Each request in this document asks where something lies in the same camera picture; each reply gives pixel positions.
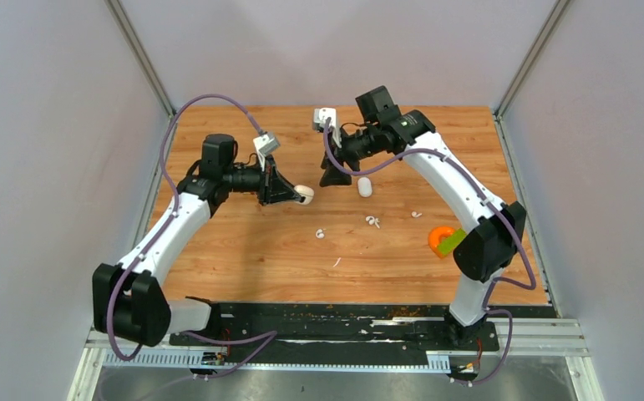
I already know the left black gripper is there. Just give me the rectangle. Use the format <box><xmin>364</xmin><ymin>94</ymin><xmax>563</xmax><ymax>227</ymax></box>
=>
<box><xmin>225</xmin><ymin>154</ymin><xmax>302</xmax><ymax>207</ymax></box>

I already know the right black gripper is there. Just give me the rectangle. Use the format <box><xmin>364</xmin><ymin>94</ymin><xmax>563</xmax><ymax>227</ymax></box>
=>
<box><xmin>319</xmin><ymin>124</ymin><xmax>380</xmax><ymax>187</ymax></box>

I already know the white gold earbud case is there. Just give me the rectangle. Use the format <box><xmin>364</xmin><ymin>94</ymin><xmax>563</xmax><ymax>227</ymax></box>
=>
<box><xmin>293</xmin><ymin>185</ymin><xmax>315</xmax><ymax>206</ymax></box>

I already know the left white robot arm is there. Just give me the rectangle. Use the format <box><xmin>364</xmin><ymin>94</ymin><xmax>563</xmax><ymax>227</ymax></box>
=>
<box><xmin>92</xmin><ymin>134</ymin><xmax>314</xmax><ymax>347</ymax></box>

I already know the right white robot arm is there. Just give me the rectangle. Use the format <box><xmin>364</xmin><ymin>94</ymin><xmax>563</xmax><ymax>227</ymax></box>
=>
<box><xmin>312</xmin><ymin>86</ymin><xmax>527</xmax><ymax>349</ymax></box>

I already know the white oval earbud case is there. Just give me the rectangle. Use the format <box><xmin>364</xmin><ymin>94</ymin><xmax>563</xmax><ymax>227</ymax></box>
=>
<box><xmin>357</xmin><ymin>176</ymin><xmax>373</xmax><ymax>198</ymax></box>

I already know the green building block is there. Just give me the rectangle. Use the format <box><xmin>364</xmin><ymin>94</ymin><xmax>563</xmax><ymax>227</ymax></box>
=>
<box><xmin>437</xmin><ymin>227</ymin><xmax>467</xmax><ymax>257</ymax></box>

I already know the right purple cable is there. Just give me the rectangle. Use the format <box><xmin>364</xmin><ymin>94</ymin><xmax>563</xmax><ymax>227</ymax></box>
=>
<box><xmin>322</xmin><ymin>119</ymin><xmax>537</xmax><ymax>387</ymax></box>

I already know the purple cable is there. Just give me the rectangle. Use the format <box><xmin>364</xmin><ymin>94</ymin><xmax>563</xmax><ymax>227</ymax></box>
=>
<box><xmin>322</xmin><ymin>119</ymin><xmax>537</xmax><ymax>387</ymax></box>
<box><xmin>105</xmin><ymin>94</ymin><xmax>280</xmax><ymax>380</ymax></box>

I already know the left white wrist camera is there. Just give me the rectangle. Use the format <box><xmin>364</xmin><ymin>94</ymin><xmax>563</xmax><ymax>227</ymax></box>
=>
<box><xmin>253</xmin><ymin>131</ymin><xmax>281</xmax><ymax>159</ymax></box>

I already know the orange ring toy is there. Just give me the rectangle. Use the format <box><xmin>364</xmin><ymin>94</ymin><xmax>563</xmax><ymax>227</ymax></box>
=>
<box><xmin>428</xmin><ymin>226</ymin><xmax>455</xmax><ymax>258</ymax></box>

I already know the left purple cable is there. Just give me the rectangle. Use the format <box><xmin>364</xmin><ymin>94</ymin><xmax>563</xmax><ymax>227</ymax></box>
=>
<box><xmin>105</xmin><ymin>94</ymin><xmax>280</xmax><ymax>380</ymax></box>

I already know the white slotted cable duct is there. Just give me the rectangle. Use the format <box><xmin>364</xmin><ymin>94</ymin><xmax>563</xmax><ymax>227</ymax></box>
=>
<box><xmin>103</xmin><ymin>352</ymin><xmax>452</xmax><ymax>374</ymax></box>

